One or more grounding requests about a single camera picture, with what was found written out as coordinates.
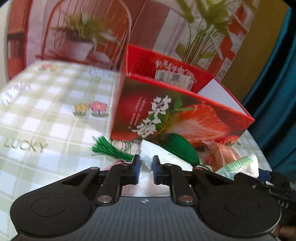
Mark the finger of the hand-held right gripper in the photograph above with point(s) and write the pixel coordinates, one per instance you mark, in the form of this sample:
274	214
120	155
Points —
264	175
282	190

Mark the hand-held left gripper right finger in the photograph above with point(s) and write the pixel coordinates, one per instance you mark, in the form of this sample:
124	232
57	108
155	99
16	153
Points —
155	169

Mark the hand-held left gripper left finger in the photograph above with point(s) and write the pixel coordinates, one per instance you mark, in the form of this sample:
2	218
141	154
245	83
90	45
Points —
137	169

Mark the white tissue packet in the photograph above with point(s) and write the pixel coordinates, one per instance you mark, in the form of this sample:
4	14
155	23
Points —
152	150

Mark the tissue pack with green label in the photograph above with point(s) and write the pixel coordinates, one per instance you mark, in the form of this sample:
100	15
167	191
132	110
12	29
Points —
240	165

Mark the red strawberry print box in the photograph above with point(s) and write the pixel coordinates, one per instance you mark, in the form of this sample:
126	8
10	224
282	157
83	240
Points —
208	120

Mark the person's right hand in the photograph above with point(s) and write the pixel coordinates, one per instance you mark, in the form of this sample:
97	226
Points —
288	233

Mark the green fabric sachet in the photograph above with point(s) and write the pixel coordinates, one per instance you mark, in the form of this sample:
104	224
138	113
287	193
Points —
182	148

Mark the green tassel charm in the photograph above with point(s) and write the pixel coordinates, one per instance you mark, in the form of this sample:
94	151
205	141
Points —
108	148

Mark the brown snack packet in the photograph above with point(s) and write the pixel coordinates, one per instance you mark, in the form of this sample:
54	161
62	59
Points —
219	153

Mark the teal curtain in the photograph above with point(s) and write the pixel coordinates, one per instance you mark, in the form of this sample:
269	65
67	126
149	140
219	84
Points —
277	92

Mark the checkered tablecloth with cartoon print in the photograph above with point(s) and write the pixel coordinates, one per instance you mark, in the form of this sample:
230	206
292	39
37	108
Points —
46	115

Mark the wall poster of room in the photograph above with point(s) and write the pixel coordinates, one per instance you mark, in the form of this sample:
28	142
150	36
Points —
150	27

